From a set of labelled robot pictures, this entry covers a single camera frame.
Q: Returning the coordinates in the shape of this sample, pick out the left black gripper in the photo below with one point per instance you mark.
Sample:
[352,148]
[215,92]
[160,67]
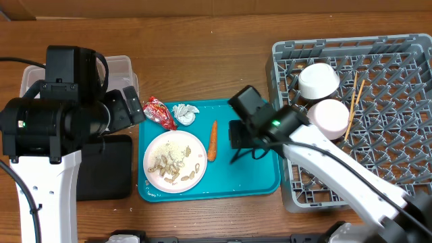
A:
[121,118]

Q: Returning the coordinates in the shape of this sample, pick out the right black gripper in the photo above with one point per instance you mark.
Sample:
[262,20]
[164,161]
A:
[239,140]

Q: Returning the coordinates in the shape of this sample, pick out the white tissue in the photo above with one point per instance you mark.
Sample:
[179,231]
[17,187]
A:
[185,114]

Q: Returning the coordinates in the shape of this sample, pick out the pink bowl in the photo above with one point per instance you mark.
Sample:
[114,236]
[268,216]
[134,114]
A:
[331,117]

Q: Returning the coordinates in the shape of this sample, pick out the white bowl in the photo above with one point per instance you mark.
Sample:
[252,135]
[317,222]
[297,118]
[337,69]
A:
[318,81]

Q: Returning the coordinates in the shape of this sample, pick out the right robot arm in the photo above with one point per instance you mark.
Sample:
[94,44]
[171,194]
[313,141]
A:
[389,213]

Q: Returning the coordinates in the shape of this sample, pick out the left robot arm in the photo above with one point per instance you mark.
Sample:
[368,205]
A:
[45,171]

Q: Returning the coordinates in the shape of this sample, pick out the grey dishwasher rack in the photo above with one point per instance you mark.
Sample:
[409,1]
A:
[391,131]

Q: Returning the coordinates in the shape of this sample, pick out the red snack wrapper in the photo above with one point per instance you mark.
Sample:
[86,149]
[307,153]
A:
[157,112]

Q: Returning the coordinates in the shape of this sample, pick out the clear plastic bin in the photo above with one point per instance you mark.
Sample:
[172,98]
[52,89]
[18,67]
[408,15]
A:
[118,76]

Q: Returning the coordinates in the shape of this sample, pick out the orange carrot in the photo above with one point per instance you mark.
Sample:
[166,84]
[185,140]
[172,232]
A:
[212,151]

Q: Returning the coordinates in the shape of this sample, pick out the teal serving tray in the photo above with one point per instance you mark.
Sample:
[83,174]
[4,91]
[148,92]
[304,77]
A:
[220,178]

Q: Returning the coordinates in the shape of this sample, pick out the black tray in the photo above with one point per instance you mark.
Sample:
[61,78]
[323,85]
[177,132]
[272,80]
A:
[105,172]

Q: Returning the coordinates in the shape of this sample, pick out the pink plate with peanuts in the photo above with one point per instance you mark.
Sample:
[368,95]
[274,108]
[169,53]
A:
[175,162]

